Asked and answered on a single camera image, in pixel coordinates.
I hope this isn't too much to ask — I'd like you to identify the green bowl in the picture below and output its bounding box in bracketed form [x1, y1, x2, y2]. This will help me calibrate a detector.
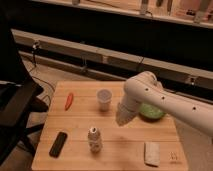
[139, 103, 165, 120]

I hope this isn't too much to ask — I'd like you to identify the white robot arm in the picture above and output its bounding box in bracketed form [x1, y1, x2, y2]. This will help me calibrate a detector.
[116, 71, 213, 137]

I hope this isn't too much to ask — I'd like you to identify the black chair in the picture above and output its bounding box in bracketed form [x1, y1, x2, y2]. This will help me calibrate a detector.
[0, 18, 48, 166]

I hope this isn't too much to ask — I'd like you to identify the white plastic bottle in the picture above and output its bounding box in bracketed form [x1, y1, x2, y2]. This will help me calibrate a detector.
[88, 127, 102, 153]

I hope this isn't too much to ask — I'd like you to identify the black remote control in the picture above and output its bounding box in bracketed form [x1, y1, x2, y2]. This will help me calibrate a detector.
[49, 132, 67, 158]

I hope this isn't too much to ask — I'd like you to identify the wooden table board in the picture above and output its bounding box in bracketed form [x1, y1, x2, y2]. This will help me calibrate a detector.
[32, 81, 188, 171]

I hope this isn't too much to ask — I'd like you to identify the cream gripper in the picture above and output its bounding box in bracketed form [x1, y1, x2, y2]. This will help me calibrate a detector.
[116, 108, 137, 126]

